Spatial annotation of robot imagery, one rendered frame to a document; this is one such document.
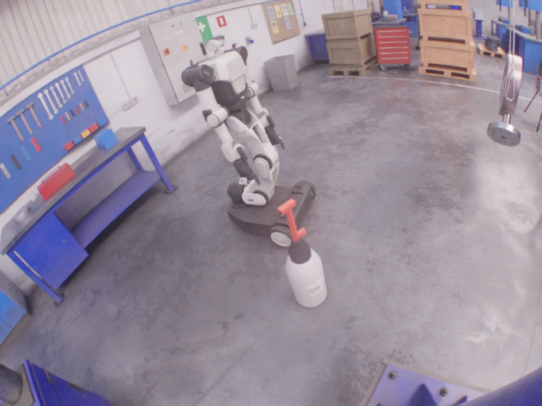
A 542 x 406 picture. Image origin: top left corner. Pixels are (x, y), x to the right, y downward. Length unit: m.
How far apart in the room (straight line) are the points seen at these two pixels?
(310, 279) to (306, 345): 0.42
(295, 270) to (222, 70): 1.17
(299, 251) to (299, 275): 0.15
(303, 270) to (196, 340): 0.90
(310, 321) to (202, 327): 0.73
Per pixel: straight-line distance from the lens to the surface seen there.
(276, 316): 1.74
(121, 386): 2.12
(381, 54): 5.89
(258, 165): 1.82
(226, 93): 1.64
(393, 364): 1.57
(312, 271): 1.41
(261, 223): 2.03
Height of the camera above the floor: 1.53
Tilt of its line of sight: 39 degrees down
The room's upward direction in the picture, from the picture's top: 18 degrees counter-clockwise
